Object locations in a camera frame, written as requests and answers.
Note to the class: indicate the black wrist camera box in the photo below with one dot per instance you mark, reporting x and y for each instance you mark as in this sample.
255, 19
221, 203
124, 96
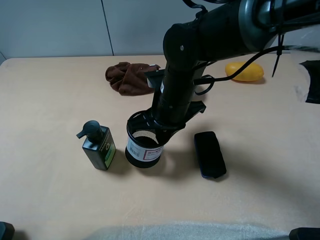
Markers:
154, 78

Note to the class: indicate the black whiteboard eraser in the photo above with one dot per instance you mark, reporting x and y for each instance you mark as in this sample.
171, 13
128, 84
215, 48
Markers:
209, 155

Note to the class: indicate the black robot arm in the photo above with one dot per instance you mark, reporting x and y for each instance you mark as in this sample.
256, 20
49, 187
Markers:
236, 28

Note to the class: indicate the brown crumpled cloth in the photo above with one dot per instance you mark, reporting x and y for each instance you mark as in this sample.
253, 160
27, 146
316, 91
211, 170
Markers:
129, 79

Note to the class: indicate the dark green pump bottle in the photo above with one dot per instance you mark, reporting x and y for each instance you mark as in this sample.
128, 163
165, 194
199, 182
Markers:
98, 145

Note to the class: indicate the yellow mango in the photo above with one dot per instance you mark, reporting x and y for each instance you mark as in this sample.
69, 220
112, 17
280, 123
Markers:
254, 72

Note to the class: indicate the black corner block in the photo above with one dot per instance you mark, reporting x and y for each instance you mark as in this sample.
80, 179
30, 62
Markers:
305, 233
7, 231

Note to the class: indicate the black right corner block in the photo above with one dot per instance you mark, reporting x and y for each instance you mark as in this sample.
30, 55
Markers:
305, 233

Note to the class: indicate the black left corner block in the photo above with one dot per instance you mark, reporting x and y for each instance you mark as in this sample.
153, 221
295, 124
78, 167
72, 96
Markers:
7, 231

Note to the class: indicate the black mesh pen holder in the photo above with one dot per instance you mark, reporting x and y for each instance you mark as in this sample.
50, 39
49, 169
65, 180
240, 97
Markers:
142, 150

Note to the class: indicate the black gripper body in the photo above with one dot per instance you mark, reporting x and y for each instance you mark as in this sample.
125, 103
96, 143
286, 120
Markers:
172, 104

